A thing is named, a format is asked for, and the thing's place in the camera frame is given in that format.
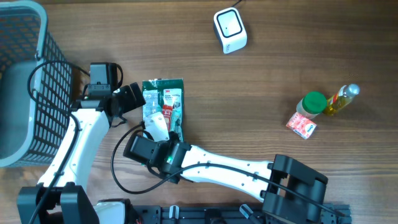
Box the green lid seasoning jar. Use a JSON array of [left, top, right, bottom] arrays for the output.
[[296, 91, 327, 119]]

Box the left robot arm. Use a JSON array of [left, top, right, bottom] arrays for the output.
[[17, 62, 145, 223]]

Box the grey plastic mesh basket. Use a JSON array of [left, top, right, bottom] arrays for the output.
[[1, 1, 73, 167]]

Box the white barcode scanner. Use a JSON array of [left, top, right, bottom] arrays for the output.
[[213, 7, 248, 54]]

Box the left camera black cable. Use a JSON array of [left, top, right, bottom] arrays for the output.
[[27, 60, 93, 224]]

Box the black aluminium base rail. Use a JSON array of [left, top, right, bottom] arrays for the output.
[[133, 203, 353, 224]]

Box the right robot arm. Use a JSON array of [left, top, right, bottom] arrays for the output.
[[123, 134, 328, 223]]

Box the yellow oil bottle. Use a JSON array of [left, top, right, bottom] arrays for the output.
[[323, 83, 360, 116]]

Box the pink Kleenex tissue pack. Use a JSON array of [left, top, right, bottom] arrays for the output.
[[286, 112, 317, 139]]

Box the mint green wipes sachet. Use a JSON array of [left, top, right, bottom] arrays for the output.
[[170, 107, 182, 139]]

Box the red Nescafe coffee stick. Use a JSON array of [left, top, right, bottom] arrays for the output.
[[162, 105, 173, 131]]

